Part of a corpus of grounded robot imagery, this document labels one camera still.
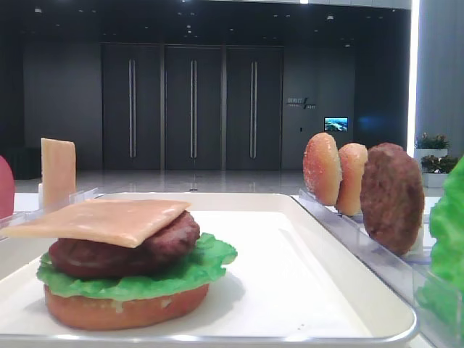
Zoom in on sesame top bun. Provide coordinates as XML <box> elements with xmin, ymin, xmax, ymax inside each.
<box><xmin>302</xmin><ymin>133</ymin><xmax>342</xmax><ymax>206</ymax></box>

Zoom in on sesame bun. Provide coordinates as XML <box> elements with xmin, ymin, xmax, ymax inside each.
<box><xmin>302</xmin><ymin>133</ymin><xmax>342</xmax><ymax>206</ymax></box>
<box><xmin>335</xmin><ymin>143</ymin><xmax>368</xmax><ymax>216</ymax></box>

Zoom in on green lettuce leaf on burger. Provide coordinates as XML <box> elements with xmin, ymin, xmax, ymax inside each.
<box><xmin>36</xmin><ymin>233</ymin><xmax>238</xmax><ymax>302</ymax></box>

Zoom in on brown meat patty on burger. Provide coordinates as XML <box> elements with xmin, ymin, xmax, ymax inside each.
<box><xmin>143</xmin><ymin>211</ymin><xmax>200</xmax><ymax>265</ymax></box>

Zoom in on orange cheese slice on burger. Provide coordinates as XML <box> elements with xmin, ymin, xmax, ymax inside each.
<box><xmin>1</xmin><ymin>199</ymin><xmax>190</xmax><ymax>248</ymax></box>

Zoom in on standing brown meat patty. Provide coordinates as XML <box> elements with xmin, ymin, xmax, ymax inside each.
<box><xmin>360</xmin><ymin>143</ymin><xmax>425</xmax><ymax>256</ymax></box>

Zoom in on red tomato slice on burger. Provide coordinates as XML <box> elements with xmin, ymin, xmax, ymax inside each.
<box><xmin>49</xmin><ymin>239</ymin><xmax>160</xmax><ymax>279</ymax></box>

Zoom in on standing orange cheese slice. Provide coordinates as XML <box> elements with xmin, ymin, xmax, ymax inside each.
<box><xmin>41</xmin><ymin>138</ymin><xmax>76</xmax><ymax>208</ymax></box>

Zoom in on standing red tomato slice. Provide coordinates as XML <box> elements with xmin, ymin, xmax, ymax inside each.
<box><xmin>0</xmin><ymin>156</ymin><xmax>15</xmax><ymax>219</ymax></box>

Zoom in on standing green lettuce leaf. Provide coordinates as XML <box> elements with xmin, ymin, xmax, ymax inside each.
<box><xmin>416</xmin><ymin>159</ymin><xmax>463</xmax><ymax>331</ymax></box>

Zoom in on standing sesame bun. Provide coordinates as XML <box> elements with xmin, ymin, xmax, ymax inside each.
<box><xmin>335</xmin><ymin>143</ymin><xmax>368</xmax><ymax>216</ymax></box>

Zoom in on white metal tray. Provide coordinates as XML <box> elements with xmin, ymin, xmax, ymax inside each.
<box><xmin>1</xmin><ymin>193</ymin><xmax>418</xmax><ymax>347</ymax></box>

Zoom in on bottom bun half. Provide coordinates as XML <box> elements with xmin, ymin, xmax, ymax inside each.
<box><xmin>43</xmin><ymin>284</ymin><xmax>210</xmax><ymax>331</ymax></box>

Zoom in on potted plants in planter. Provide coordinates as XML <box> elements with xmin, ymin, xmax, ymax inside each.
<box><xmin>414</xmin><ymin>133</ymin><xmax>458</xmax><ymax>189</ymax></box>

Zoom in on wall display screen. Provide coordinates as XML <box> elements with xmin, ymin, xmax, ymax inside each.
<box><xmin>324</xmin><ymin>117</ymin><xmax>348</xmax><ymax>132</ymax></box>

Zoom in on left clear acrylic rail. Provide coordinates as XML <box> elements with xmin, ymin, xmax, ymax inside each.
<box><xmin>1</xmin><ymin>188</ymin><xmax>104</xmax><ymax>240</ymax></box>

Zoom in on clear acrylic rail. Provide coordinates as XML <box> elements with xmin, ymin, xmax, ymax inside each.
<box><xmin>1</xmin><ymin>188</ymin><xmax>104</xmax><ymax>240</ymax></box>
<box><xmin>298</xmin><ymin>189</ymin><xmax>463</xmax><ymax>347</ymax></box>

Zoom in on right clear acrylic rail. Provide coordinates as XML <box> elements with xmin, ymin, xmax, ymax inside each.
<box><xmin>298</xmin><ymin>189</ymin><xmax>463</xmax><ymax>347</ymax></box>

